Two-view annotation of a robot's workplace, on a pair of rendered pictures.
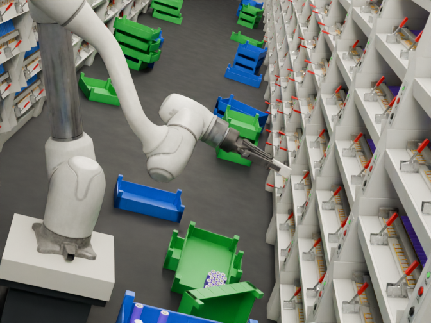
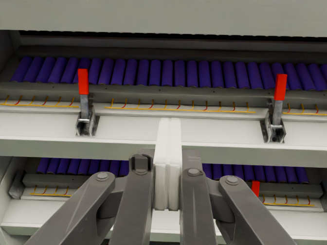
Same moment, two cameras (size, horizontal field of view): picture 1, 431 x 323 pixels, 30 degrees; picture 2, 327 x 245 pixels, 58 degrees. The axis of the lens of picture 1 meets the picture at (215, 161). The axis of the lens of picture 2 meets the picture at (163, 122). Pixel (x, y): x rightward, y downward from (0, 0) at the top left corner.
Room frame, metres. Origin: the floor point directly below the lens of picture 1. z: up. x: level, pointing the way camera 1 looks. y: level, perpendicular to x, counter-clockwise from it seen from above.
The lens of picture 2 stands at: (2.38, -0.05, 0.79)
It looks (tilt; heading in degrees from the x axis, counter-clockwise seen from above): 33 degrees down; 275
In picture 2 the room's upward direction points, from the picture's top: 1 degrees clockwise
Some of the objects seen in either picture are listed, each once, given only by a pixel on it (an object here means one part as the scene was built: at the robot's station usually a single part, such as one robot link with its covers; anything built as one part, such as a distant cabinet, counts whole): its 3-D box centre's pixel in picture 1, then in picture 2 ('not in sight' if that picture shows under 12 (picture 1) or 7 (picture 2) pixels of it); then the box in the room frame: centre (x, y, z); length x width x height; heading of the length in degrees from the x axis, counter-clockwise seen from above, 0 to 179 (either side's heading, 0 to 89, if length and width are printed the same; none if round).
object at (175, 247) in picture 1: (204, 259); not in sight; (2.93, -0.08, 0.04); 0.30 x 0.20 x 0.08; 93
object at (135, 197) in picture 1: (149, 198); not in sight; (3.36, 0.23, 0.04); 0.30 x 0.20 x 0.08; 103
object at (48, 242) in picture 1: (66, 238); not in sight; (2.23, 0.36, 0.29); 0.22 x 0.18 x 0.06; 24
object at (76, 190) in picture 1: (76, 193); not in sight; (2.26, 0.37, 0.43); 0.18 x 0.16 x 0.22; 18
